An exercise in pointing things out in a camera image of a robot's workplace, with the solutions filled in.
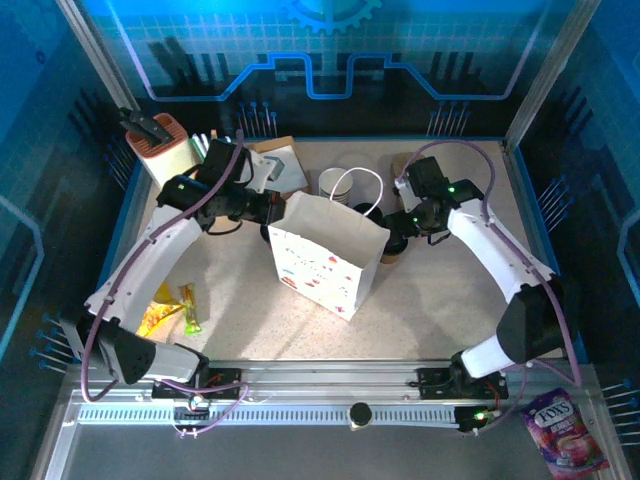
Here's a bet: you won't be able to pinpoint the stack of paper cups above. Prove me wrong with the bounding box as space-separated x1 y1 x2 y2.
318 167 354 206

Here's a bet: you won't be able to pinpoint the white printed paper gift bag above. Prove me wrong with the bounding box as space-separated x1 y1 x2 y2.
267 167 391 322

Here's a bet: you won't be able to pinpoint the white napkins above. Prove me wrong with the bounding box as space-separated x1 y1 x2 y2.
279 149 307 189

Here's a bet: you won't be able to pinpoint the cardboard box of napkins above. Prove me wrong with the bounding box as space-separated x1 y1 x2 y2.
247 135 311 199

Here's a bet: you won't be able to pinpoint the cardboard cup carrier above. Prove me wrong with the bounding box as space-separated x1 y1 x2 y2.
389 152 426 181

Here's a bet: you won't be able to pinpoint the cream knife block orange top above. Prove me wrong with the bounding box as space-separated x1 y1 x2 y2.
124 112 201 194

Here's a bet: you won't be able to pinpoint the orange green snack stick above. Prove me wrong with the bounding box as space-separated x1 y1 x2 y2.
178 282 203 335

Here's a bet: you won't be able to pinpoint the yellow snack packet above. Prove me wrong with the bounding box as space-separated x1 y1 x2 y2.
137 282 185 337

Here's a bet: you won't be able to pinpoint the black round knob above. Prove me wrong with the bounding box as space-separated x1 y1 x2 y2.
348 401 374 431

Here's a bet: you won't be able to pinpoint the small circuit board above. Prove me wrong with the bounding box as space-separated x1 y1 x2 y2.
457 405 501 434
172 393 211 416

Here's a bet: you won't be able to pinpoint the purple Fox's candy bag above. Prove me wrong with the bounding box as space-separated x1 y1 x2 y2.
518 386 611 475

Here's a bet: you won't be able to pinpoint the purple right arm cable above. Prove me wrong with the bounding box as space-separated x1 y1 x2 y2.
398 139 584 436

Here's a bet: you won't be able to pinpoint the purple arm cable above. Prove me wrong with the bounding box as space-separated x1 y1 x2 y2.
398 139 584 436
79 128 251 435

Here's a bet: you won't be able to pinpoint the black knife handle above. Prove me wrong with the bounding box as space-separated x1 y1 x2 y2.
118 107 151 132
127 117 171 150

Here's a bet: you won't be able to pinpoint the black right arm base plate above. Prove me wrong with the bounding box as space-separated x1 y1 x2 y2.
417 366 509 400

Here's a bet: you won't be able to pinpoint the aluminium front rail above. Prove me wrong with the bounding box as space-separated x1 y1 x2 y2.
67 358 596 391

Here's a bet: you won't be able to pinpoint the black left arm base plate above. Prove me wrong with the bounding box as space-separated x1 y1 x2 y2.
151 367 242 401

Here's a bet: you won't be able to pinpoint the aluminium frame post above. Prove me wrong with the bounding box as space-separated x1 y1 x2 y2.
504 0 601 146
53 0 139 114

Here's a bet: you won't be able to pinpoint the white slotted cable duct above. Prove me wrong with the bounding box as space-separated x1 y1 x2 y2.
77 403 461 427

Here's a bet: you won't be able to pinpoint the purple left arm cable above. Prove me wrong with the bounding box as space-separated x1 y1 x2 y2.
79 128 251 435

